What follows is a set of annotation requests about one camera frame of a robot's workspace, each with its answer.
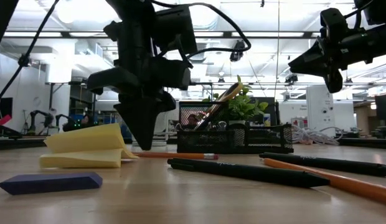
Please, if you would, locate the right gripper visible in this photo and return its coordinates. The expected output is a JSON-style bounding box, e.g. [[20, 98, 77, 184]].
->
[[288, 29, 373, 94]]

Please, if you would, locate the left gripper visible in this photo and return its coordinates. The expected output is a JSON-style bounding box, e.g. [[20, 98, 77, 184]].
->
[[87, 30, 192, 151]]

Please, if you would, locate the orange pencil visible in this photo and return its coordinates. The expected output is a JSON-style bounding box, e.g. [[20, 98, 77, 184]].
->
[[194, 82, 244, 131], [263, 157, 386, 206], [132, 151, 219, 161]]

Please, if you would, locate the yellow sticky note pad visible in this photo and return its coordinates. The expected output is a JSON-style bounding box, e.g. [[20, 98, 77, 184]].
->
[[39, 123, 139, 170]]

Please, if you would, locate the black pen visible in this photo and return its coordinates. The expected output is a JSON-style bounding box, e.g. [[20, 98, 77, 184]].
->
[[167, 157, 331, 189], [258, 152, 386, 178]]

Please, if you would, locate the blue eraser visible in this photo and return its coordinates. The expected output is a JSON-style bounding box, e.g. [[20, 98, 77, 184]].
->
[[0, 172, 103, 197]]

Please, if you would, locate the black mesh desk organizer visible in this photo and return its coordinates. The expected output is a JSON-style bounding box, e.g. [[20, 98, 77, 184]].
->
[[176, 100, 294, 154]]

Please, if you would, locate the white room column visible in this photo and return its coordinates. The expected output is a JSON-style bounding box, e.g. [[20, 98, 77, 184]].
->
[[306, 85, 336, 138]]

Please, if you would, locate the black overhead beam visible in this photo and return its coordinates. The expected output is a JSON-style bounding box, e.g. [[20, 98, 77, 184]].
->
[[2, 30, 318, 39]]

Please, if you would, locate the small green potted plant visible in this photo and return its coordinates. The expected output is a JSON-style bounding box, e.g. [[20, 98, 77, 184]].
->
[[202, 74, 270, 128]]

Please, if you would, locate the dark screen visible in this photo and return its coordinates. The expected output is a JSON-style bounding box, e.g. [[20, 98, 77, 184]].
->
[[374, 93, 386, 127]]

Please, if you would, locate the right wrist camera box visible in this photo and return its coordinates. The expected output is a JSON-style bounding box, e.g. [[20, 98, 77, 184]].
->
[[319, 7, 349, 38]]

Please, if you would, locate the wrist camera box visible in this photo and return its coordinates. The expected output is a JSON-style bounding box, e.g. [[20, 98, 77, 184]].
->
[[319, 7, 349, 38], [154, 5, 199, 55]]

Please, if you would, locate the white lamp cable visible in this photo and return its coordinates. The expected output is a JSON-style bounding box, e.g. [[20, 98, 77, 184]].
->
[[291, 124, 340, 146]]

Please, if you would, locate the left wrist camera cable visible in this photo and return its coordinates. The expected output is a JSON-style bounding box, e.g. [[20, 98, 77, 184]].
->
[[149, 0, 252, 60]]

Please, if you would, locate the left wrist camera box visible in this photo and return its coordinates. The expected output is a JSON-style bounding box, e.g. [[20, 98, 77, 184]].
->
[[154, 5, 199, 55]]

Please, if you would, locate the black aluminium table frame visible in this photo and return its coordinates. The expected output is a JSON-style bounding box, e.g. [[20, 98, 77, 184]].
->
[[0, 136, 386, 151]]

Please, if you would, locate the thin black cable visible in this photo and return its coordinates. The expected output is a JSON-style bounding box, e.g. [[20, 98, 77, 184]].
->
[[0, 0, 60, 100]]

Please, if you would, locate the dark wall monitor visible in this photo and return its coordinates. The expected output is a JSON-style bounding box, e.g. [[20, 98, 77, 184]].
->
[[0, 97, 14, 121]]

